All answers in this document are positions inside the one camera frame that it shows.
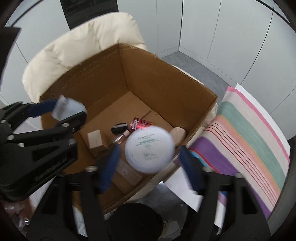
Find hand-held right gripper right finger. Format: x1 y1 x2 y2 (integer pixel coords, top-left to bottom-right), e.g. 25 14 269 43
178 146 271 241

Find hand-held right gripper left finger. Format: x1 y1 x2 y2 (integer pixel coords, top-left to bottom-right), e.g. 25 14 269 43
26 145 122 241

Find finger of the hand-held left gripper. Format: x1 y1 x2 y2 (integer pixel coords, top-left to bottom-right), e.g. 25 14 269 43
11 112 88 149
0 99 58 131

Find clear plastic container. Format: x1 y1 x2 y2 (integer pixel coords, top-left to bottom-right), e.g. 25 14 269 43
113 160 142 186

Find light blue jar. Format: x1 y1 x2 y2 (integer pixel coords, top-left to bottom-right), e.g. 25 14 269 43
51 95 87 121

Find pink square box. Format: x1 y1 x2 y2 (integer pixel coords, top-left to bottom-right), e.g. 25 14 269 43
87 130 102 149

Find pink bottle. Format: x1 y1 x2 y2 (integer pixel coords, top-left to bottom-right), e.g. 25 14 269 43
112 130 130 144

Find black round compact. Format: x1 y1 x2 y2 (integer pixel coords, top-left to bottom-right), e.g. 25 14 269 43
111 123 129 134

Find white round jar lid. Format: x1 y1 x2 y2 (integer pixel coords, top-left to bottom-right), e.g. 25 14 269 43
125 126 175 174

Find brown cardboard box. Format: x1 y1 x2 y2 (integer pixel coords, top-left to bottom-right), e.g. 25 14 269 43
39 43 218 214

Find person's left hand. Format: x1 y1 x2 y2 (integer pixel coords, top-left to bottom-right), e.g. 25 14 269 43
3 200 31 231

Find white table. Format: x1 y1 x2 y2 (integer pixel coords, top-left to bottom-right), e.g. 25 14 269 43
162 83 292 230

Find person's black pants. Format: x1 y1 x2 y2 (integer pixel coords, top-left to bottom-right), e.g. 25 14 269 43
107 203 164 241

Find striped colourful cloth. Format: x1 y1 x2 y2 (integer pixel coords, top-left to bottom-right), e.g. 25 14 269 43
185 86 290 219

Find cream padded chair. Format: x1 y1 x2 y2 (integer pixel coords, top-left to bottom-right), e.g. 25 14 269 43
22 11 219 200

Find black built-in oven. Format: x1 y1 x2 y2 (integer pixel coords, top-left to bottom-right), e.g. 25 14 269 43
60 0 119 30

